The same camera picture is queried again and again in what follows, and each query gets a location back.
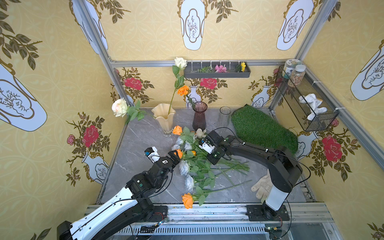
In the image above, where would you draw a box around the orange rose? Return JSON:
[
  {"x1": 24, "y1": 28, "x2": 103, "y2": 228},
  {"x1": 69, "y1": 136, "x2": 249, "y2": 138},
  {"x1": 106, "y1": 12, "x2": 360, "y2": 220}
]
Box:
[
  {"x1": 182, "y1": 180, "x2": 251, "y2": 209},
  {"x1": 175, "y1": 149, "x2": 183, "y2": 159},
  {"x1": 172, "y1": 126, "x2": 207, "y2": 157}
]

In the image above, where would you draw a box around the orange marigold flower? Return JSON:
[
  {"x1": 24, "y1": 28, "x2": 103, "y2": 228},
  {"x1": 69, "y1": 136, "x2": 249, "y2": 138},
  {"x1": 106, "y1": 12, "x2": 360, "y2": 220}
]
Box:
[{"x1": 178, "y1": 86, "x2": 196, "y2": 109}]

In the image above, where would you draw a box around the cream white rose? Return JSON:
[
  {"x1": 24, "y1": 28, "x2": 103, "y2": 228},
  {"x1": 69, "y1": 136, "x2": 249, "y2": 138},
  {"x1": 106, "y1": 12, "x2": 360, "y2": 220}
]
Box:
[
  {"x1": 112, "y1": 99, "x2": 148, "y2": 125},
  {"x1": 168, "y1": 57, "x2": 188, "y2": 115}
]

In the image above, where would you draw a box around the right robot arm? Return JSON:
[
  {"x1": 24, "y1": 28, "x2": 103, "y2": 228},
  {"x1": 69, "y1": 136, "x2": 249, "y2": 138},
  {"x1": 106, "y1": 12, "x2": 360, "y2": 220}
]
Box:
[{"x1": 199, "y1": 131, "x2": 303, "y2": 212}]

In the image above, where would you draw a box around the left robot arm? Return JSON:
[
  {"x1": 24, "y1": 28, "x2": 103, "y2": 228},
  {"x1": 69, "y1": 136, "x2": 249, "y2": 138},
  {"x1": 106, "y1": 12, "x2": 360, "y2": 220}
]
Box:
[{"x1": 57, "y1": 150, "x2": 183, "y2": 240}]

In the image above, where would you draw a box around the clear glass vase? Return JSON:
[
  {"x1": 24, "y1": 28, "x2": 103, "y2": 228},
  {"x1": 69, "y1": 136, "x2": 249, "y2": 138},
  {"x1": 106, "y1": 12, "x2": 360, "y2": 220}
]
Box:
[{"x1": 218, "y1": 106, "x2": 232, "y2": 128}]

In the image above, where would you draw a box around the purple ribbed glass vase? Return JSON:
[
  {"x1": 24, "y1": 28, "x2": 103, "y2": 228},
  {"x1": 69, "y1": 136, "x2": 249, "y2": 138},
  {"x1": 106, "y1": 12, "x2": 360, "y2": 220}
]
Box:
[{"x1": 193, "y1": 102, "x2": 208, "y2": 131}]

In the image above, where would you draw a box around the pale blue white rose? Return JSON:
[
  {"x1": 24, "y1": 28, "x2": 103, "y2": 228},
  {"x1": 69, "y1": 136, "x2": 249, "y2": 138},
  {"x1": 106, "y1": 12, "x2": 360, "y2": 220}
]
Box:
[{"x1": 176, "y1": 136, "x2": 185, "y2": 146}]

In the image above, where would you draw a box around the green artificial grass mat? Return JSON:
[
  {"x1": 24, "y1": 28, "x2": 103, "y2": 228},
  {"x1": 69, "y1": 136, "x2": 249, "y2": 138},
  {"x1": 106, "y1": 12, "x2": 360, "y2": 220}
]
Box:
[{"x1": 231, "y1": 105, "x2": 298, "y2": 154}]

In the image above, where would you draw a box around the beige work glove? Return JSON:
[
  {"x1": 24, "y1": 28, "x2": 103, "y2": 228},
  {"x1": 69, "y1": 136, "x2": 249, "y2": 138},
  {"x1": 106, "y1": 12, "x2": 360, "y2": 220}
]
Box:
[{"x1": 251, "y1": 170, "x2": 273, "y2": 202}]

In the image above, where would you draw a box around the cream wavy glass vase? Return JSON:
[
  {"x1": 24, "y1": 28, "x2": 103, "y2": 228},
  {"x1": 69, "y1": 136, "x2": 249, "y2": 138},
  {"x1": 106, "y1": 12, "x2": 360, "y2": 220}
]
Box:
[{"x1": 151, "y1": 104, "x2": 176, "y2": 137}]

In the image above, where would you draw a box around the pink flower in tray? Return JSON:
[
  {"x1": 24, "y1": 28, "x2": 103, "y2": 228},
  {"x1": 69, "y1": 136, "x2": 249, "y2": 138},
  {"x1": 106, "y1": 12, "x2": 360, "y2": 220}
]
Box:
[{"x1": 215, "y1": 65, "x2": 227, "y2": 73}]

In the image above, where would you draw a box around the yellow flower in tray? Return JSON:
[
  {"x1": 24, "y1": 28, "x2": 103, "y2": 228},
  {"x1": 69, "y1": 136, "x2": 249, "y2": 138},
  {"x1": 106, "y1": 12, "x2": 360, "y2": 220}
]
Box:
[{"x1": 240, "y1": 62, "x2": 246, "y2": 72}]

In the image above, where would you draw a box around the white plush toy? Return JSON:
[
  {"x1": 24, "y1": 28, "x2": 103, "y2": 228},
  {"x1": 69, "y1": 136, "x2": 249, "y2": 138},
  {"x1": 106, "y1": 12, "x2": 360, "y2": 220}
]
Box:
[{"x1": 299, "y1": 94, "x2": 328, "y2": 121}]

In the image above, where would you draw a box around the jar of coloured beads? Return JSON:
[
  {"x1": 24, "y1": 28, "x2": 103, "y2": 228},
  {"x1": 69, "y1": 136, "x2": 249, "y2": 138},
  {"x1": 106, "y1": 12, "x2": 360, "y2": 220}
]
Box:
[{"x1": 288, "y1": 65, "x2": 306, "y2": 88}]

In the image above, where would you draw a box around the glass jar with label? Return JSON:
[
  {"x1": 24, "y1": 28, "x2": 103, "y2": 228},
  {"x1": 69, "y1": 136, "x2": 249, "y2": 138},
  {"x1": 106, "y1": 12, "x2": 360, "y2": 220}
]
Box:
[{"x1": 283, "y1": 59, "x2": 302, "y2": 79}]

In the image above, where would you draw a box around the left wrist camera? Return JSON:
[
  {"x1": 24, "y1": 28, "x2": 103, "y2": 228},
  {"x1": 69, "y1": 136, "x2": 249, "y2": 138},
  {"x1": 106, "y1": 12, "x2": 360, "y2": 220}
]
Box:
[{"x1": 145, "y1": 147, "x2": 160, "y2": 163}]

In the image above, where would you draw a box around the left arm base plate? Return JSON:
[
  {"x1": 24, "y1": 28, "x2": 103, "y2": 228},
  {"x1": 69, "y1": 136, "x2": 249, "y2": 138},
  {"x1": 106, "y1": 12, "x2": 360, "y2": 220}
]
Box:
[{"x1": 144, "y1": 205, "x2": 168, "y2": 223}]

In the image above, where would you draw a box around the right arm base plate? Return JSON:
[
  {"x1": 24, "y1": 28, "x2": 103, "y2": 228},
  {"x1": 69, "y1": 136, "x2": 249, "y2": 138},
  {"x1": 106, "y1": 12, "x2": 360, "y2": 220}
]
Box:
[{"x1": 246, "y1": 205, "x2": 290, "y2": 222}]

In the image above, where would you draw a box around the grey wall planter tray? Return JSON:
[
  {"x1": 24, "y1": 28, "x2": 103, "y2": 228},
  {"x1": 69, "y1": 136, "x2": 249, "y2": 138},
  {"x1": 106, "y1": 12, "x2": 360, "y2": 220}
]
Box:
[{"x1": 184, "y1": 60, "x2": 251, "y2": 79}]

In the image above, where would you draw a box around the black wire wall basket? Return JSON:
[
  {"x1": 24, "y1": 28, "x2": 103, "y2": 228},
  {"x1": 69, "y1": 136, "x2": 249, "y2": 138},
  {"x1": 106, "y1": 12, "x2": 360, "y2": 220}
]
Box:
[{"x1": 270, "y1": 66, "x2": 339, "y2": 132}]

